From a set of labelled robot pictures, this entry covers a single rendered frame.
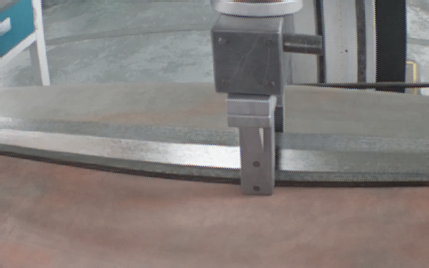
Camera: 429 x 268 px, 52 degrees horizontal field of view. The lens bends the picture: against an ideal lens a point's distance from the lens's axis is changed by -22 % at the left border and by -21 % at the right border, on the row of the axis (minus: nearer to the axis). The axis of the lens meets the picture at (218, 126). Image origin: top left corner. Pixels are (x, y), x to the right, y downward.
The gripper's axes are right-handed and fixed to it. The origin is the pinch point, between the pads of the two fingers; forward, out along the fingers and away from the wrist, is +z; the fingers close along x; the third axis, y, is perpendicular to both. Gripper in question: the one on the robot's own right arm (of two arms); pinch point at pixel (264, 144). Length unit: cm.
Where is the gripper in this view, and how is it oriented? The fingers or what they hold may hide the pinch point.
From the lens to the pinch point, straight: 47.9
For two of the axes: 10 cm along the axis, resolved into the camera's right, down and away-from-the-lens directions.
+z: 0.7, 8.6, 5.1
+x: 2.0, -5.1, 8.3
